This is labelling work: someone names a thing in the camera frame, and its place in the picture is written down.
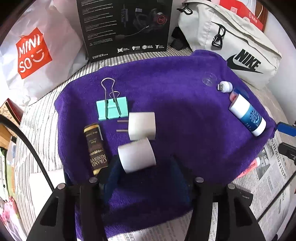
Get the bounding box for newspaper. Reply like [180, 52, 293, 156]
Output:
[112, 132, 295, 240]

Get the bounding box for teal binder clip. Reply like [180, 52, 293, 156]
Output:
[96, 77, 128, 121]

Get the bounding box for patterned brown box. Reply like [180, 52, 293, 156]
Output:
[1, 98, 23, 126]

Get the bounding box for clear plastic cap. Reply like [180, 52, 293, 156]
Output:
[202, 72, 217, 87]

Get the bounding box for grey Nike bag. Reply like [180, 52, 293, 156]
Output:
[178, 1, 281, 89]

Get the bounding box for white USB charger plug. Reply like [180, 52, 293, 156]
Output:
[116, 112, 156, 141]

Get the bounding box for blue white bottle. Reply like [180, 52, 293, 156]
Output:
[229, 94, 266, 137]

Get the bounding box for small white USB adapter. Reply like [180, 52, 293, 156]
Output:
[217, 81, 233, 93]

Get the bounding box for black headset box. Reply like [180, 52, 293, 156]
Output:
[76, 0, 173, 62]

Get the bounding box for brown gold lighter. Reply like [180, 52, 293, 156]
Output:
[84, 123, 108, 176]

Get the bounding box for black cable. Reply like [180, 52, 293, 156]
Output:
[0, 114, 56, 191]

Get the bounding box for purple towel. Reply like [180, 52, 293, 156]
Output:
[54, 50, 276, 237]

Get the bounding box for white paper tape roll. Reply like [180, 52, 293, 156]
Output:
[118, 138, 156, 173]

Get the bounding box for white Miniso bag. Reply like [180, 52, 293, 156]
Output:
[1, 1, 88, 106]

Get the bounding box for red white box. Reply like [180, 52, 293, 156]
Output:
[219, 0, 263, 31]

